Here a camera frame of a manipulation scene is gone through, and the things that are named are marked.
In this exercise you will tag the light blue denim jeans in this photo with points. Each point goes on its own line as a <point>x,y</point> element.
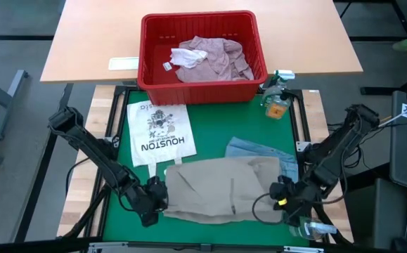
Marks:
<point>252,147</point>

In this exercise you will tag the green table mat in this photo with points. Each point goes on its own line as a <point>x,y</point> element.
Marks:
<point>224,119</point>

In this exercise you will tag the clear empty plastic bottle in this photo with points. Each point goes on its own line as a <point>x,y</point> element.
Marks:
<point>315,230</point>

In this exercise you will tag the black metal table frame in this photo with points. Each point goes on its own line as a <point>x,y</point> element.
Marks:
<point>301,123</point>

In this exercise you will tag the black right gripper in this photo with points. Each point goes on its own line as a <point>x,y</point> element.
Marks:
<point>296,198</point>

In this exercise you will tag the white printed tote bag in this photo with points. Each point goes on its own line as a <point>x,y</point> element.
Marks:
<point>161,133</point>

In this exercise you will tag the light wooden desk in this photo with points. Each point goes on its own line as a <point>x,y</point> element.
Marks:
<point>83,35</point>

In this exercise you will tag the white garment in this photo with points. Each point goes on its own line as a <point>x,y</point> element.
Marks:
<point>187,58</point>

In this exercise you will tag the white label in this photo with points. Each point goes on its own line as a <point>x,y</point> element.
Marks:
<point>124,63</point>

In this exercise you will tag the grey metal table leg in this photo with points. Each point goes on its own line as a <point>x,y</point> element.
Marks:
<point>3,102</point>

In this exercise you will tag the black computer mouse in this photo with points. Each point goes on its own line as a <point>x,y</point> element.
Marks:
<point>401,246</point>

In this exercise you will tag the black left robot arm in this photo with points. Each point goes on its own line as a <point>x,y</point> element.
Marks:
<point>94,151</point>

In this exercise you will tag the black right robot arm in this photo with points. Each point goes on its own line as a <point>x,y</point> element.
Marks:
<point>333,158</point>

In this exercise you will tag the red plastic laundry basket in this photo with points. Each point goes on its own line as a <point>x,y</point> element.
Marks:
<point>203,95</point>

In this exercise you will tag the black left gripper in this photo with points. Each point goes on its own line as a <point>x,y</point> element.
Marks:
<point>150,196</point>

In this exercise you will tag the beige garment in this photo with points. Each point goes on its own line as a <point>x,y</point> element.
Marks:
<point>210,189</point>

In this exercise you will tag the spray bottle with orange label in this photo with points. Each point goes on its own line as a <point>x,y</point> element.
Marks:
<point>275,105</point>

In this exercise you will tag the pink garment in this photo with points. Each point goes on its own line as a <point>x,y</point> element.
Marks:
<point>220,59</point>

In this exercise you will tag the small white tag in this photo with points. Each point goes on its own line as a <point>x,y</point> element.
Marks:
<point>167,66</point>

